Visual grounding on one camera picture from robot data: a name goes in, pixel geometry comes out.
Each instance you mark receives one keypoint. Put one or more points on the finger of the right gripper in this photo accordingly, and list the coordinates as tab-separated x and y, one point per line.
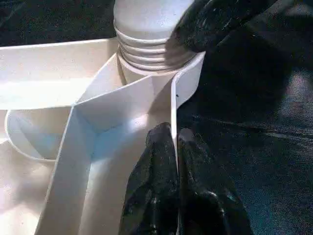
210	22

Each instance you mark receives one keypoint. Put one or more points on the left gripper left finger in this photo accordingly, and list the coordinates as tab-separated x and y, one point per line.
151	191

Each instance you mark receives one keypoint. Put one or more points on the white plastic table leg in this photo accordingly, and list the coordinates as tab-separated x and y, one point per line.
144	24

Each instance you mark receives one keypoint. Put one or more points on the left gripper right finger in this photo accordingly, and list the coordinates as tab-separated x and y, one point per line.
210	200

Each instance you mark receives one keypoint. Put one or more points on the white plastic table top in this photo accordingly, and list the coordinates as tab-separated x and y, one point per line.
88	112

